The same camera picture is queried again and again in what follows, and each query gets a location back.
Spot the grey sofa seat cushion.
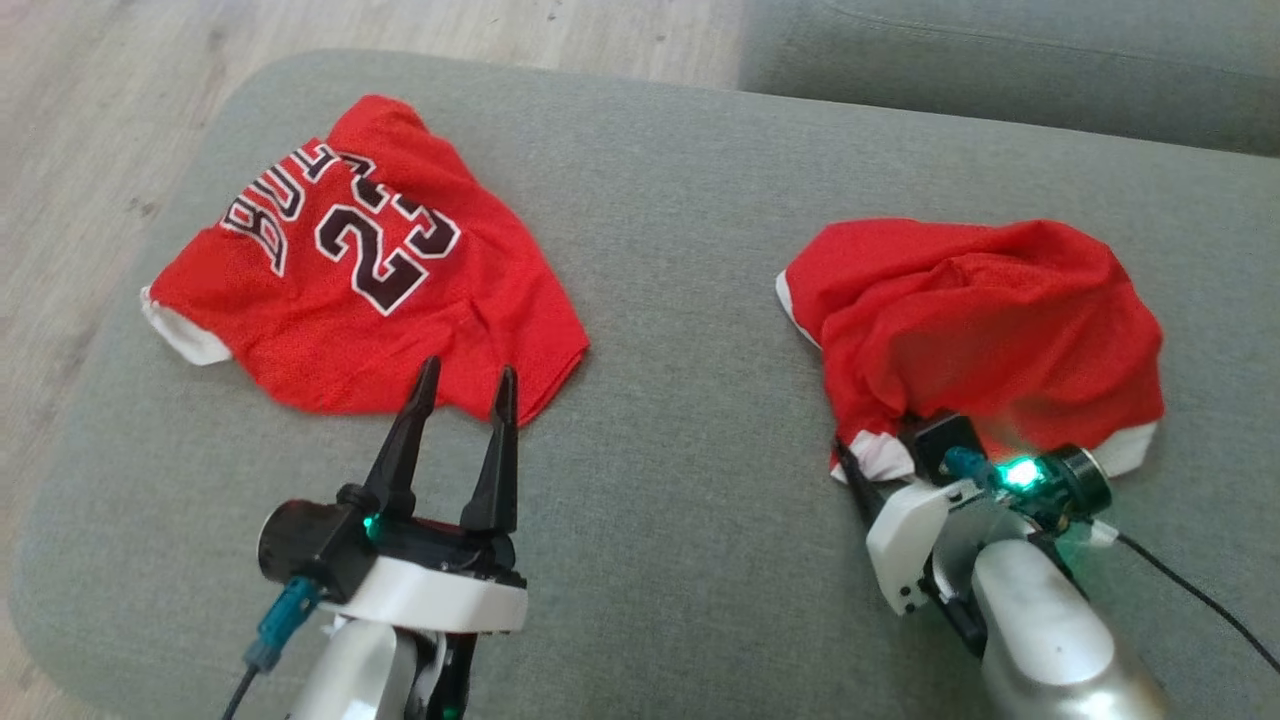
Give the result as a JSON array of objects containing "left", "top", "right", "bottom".
[{"left": 738, "top": 0, "right": 1280, "bottom": 158}]

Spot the plain red garment white trim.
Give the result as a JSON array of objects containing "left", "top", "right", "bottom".
[{"left": 775, "top": 217, "right": 1167, "bottom": 487}]

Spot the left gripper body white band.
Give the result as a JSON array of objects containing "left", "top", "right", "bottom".
[{"left": 320, "top": 505, "right": 529, "bottom": 634}]

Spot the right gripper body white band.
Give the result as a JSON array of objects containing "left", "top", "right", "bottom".
[{"left": 866, "top": 478, "right": 1041, "bottom": 659}]

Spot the red jersey number 23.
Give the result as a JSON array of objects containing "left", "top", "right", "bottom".
[{"left": 140, "top": 94, "right": 591, "bottom": 427}]

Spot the grey fabric ottoman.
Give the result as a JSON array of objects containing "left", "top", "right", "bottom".
[{"left": 8, "top": 48, "right": 1280, "bottom": 720}]

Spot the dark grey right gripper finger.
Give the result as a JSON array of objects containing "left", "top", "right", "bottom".
[{"left": 837, "top": 440, "right": 887, "bottom": 527}]

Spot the left black cable teal connector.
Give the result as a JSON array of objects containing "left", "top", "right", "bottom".
[{"left": 220, "top": 577, "right": 323, "bottom": 720}]

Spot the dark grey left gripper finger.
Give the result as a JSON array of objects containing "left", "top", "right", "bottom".
[
  {"left": 362, "top": 356, "right": 442, "bottom": 516},
  {"left": 459, "top": 365, "right": 520, "bottom": 534}
]

